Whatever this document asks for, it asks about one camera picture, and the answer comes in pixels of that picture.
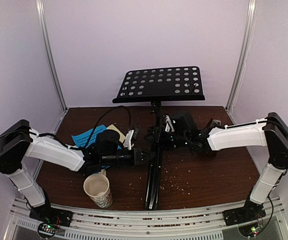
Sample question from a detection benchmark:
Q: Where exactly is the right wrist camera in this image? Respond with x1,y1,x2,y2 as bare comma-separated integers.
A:
164,114,175,133

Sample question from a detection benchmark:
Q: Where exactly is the blue sheet music page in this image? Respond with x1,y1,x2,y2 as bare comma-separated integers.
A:
71,124,107,148

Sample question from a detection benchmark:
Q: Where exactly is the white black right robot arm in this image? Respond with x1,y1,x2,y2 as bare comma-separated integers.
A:
145,112,288,221

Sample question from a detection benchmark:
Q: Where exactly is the black music stand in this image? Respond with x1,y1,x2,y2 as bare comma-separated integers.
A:
112,66,205,210

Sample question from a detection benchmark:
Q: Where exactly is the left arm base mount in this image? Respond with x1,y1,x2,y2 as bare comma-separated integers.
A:
29,205,73,239

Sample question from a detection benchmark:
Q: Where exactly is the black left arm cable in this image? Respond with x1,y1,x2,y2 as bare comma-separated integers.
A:
86,105,132,146

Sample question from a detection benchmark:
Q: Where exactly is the yellow sheet music page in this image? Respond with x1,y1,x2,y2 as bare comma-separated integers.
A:
107,124,125,142

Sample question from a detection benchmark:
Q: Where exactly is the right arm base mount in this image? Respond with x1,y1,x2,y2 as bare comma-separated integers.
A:
223,205,266,238

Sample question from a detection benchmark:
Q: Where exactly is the right aluminium corner post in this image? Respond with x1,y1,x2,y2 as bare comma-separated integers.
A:
225,0,257,115

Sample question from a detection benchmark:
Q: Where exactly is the white ceramic mug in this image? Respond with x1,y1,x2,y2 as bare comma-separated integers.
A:
83,169,113,209

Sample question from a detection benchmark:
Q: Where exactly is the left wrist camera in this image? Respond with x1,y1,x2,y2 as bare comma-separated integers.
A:
123,125,140,150

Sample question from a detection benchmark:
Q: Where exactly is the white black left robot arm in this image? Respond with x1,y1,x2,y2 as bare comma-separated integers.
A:
0,119,155,222

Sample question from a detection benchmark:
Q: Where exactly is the red wooden metronome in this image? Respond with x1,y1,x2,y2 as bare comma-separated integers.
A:
206,118,221,128

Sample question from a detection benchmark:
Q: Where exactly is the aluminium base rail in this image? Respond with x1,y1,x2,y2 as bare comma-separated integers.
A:
2,197,288,240

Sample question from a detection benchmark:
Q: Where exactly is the aluminium corner post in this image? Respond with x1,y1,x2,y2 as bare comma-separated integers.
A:
225,0,257,115
36,0,68,112

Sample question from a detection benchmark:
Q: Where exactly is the left aluminium corner post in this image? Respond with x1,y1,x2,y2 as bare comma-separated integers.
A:
36,0,68,112

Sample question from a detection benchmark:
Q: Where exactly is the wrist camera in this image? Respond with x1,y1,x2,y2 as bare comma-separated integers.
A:
164,114,175,133
123,125,140,150

